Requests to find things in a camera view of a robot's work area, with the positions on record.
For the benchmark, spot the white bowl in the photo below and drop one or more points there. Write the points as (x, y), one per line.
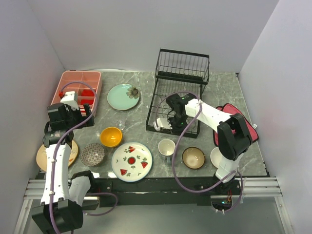
(216, 157)

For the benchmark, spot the orange bowl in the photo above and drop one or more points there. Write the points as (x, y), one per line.
(111, 137)

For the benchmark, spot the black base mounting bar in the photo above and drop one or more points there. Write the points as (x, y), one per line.
(159, 191)

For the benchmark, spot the clear faceted drinking glass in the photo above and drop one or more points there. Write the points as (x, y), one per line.
(120, 119)

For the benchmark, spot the beige bird plate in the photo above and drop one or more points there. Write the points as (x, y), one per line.
(41, 158)

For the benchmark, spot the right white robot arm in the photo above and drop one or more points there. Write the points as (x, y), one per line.
(234, 137)

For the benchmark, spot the mint green flower plate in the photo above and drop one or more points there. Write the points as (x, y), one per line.
(123, 97)

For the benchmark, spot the black wire dish rack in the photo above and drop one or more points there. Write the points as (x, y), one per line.
(179, 77)

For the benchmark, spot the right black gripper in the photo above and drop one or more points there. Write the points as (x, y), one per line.
(175, 129)

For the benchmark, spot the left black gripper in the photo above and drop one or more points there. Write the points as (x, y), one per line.
(87, 110)

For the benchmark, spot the patterned purple bowl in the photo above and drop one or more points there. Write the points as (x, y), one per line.
(92, 154)

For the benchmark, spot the brown glazed bowl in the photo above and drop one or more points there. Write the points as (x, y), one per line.
(193, 158)

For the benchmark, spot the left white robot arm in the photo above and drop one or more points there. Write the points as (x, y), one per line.
(60, 208)

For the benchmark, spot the watermelon pattern plate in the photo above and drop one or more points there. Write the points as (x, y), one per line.
(131, 162)

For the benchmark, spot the aluminium rail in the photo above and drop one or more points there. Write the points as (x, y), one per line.
(252, 187)

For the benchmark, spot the red block in tray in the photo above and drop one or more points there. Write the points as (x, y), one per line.
(87, 93)
(86, 100)

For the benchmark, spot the pink compartment organizer tray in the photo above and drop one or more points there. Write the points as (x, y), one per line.
(92, 78)

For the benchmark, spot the pink red cloth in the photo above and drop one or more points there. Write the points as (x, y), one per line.
(231, 109)

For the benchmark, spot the white grey mug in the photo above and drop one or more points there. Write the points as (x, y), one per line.
(166, 148)

